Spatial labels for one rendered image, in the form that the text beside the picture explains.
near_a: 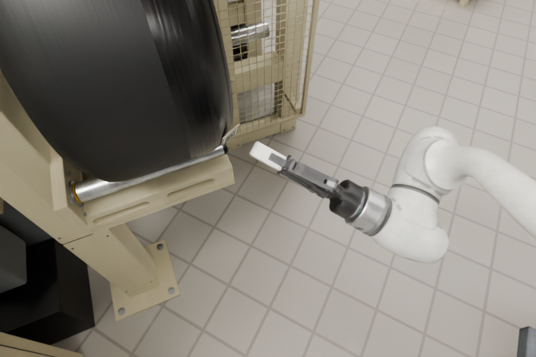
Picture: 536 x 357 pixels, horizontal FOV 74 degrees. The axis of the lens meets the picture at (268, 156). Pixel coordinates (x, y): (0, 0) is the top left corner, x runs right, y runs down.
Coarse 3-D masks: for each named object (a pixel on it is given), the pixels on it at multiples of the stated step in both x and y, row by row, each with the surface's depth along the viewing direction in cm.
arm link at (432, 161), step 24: (408, 144) 79; (432, 144) 71; (456, 144) 73; (408, 168) 74; (432, 168) 70; (456, 168) 66; (480, 168) 58; (504, 168) 55; (432, 192) 72; (504, 192) 51; (528, 192) 48; (528, 216) 46
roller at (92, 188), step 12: (204, 156) 82; (216, 156) 84; (168, 168) 80; (180, 168) 82; (96, 180) 77; (132, 180) 79; (144, 180) 80; (84, 192) 76; (96, 192) 77; (108, 192) 78
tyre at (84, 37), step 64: (0, 0) 39; (64, 0) 41; (128, 0) 43; (192, 0) 46; (0, 64) 43; (64, 64) 43; (128, 64) 45; (192, 64) 48; (64, 128) 47; (128, 128) 50; (192, 128) 56
